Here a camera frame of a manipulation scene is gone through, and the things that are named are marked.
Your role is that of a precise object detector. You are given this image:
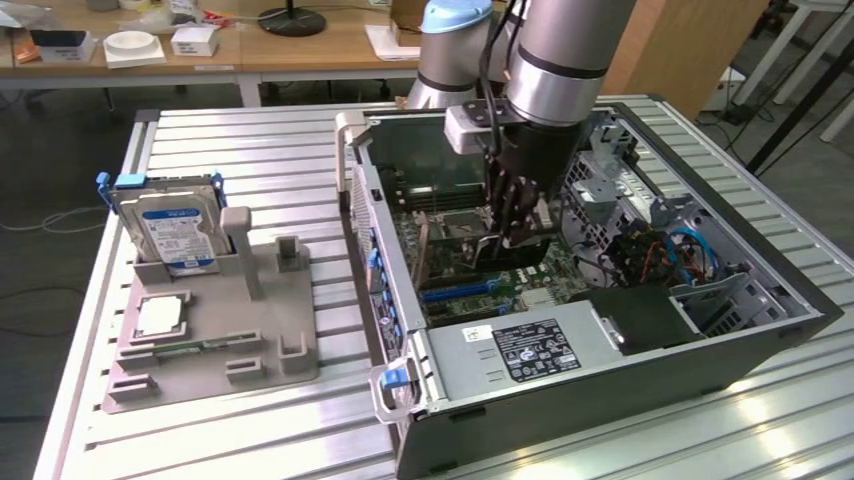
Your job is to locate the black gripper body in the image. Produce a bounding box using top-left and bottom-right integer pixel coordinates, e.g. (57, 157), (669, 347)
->
(498, 117), (593, 196)

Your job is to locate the graphics card with black fan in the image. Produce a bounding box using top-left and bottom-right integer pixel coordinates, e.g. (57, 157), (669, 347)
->
(412, 209), (557, 294)

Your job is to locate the CPU socket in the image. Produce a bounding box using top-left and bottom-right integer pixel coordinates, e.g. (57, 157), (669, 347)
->
(430, 209), (496, 241)

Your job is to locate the metal disk bay cage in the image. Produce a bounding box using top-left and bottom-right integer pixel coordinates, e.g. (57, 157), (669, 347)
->
(562, 149), (669, 236)

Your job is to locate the green motherboard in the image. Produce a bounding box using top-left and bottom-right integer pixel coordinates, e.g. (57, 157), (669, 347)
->
(390, 169), (593, 321)

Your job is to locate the black expansion slot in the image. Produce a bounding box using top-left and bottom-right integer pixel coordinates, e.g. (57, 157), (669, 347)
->
(420, 274), (480, 292)

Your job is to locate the wooden cabinet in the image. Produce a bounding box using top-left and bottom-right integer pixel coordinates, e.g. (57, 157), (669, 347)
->
(597, 0), (769, 121)

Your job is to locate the white floor unit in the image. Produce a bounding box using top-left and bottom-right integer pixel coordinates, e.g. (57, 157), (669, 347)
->
(700, 67), (747, 119)

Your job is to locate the grey power supply with label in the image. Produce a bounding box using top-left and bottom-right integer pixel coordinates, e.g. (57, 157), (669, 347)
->
(425, 299), (626, 404)

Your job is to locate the metal drive cage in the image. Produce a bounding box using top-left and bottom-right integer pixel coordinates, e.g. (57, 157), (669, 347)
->
(666, 272), (796, 344)

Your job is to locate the cardboard box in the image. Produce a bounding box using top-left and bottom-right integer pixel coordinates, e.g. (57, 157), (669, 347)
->
(390, 0), (429, 32)

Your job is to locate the black open PC case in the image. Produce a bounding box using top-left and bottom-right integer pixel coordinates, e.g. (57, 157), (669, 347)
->
(336, 102), (844, 479)

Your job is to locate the wooden desk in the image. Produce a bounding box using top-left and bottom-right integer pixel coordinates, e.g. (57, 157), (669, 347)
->
(0, 0), (509, 109)

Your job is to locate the black lamp base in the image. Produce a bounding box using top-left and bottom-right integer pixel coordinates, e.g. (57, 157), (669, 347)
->
(257, 0), (329, 37)

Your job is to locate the hard disk in blue caddy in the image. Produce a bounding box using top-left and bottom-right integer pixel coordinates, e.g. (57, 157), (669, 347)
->
(97, 169), (233, 279)

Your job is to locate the grey parts rack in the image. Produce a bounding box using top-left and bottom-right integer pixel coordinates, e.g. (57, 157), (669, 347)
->
(99, 206), (324, 416)

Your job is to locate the green RAM stick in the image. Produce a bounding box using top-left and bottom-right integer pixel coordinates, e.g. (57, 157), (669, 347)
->
(151, 335), (237, 355)

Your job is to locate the small white box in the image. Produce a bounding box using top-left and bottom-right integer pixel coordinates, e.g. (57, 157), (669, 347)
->
(170, 23), (221, 57)

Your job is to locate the silver CPU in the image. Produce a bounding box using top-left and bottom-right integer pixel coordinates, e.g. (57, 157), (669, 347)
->
(135, 297), (187, 340)

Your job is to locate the white tape roll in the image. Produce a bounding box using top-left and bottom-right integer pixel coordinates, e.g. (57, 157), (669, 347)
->
(103, 30), (169, 70)

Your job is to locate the clear plastic bag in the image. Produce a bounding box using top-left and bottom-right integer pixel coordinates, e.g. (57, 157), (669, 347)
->
(119, 7), (206, 31)

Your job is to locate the white box with black top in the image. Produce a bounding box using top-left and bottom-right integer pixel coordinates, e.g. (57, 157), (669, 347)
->
(30, 28), (97, 65)

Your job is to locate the orange packet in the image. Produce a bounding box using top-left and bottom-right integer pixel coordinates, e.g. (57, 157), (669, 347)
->
(11, 38), (43, 65)

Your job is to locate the silver foil bag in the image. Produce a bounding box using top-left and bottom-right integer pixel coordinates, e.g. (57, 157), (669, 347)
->
(0, 0), (63, 29)

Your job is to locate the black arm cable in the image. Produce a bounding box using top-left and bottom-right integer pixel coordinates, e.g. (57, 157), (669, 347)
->
(480, 0), (536, 156)

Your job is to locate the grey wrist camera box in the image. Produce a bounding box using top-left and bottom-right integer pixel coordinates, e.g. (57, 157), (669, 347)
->
(444, 102), (520, 154)

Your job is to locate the black wire bundle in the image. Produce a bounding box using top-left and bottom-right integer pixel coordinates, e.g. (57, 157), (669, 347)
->
(557, 197), (642, 291)

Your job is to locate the red wire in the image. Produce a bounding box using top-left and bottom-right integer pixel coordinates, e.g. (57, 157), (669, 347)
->
(644, 239), (673, 286)

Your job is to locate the blue wire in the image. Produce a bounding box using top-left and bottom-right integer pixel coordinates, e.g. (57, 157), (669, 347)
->
(666, 227), (721, 284)

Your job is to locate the white desk frame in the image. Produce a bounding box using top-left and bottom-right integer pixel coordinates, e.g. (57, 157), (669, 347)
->
(733, 0), (854, 141)

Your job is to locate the light grey case handle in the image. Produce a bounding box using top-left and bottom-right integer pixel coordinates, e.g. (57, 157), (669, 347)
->
(369, 357), (422, 425)

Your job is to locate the white floor cable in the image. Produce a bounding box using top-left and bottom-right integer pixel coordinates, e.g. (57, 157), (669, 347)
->
(0, 203), (109, 234)

